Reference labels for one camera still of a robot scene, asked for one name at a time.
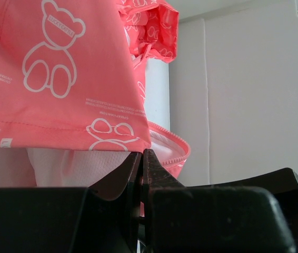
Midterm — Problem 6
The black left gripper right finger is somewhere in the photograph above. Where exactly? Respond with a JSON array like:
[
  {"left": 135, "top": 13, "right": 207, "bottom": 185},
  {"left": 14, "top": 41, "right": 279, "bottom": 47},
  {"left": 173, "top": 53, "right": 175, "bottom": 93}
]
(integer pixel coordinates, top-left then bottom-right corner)
[{"left": 143, "top": 150, "right": 296, "bottom": 252}]

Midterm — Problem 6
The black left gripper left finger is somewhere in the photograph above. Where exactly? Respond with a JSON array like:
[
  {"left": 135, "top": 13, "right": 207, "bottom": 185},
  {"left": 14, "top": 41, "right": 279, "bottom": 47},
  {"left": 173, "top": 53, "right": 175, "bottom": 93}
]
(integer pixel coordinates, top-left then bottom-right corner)
[{"left": 85, "top": 152, "right": 142, "bottom": 252}]

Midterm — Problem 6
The pink printed hooded jacket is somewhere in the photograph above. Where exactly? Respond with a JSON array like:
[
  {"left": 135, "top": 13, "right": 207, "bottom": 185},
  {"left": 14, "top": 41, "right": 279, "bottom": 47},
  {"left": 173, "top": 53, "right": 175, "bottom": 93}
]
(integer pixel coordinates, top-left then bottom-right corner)
[{"left": 0, "top": 1, "right": 190, "bottom": 187}]

